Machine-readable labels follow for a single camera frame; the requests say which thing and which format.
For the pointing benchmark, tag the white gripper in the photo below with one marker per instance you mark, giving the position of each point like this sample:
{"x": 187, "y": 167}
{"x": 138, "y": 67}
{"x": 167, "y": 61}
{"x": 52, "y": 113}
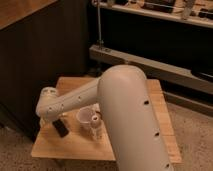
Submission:
{"x": 48, "y": 119}

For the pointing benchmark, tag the black eraser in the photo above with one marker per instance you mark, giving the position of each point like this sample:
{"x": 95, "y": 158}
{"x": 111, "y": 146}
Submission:
{"x": 61, "y": 128}

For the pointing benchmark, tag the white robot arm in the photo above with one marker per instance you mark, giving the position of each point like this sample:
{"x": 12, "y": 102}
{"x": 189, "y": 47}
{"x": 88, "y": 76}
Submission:
{"x": 127, "y": 111}

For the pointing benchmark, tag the white ceramic cup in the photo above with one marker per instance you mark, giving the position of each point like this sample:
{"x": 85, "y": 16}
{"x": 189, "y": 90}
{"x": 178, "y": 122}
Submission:
{"x": 84, "y": 117}

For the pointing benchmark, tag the wooden table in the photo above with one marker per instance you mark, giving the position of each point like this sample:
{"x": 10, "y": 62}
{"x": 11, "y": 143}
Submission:
{"x": 79, "y": 145}

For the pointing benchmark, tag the small white object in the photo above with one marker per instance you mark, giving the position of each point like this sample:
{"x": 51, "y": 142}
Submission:
{"x": 96, "y": 107}

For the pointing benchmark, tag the dark wooden cabinet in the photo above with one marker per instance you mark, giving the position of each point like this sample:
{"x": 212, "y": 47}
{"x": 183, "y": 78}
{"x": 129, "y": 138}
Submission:
{"x": 34, "y": 53}

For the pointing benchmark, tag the grey metal beam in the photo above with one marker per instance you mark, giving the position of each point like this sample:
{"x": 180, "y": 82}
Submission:
{"x": 166, "y": 72}

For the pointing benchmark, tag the metal shelf rack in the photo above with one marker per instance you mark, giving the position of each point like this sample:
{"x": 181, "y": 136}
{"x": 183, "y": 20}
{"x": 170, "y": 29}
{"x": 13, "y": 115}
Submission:
{"x": 194, "y": 12}

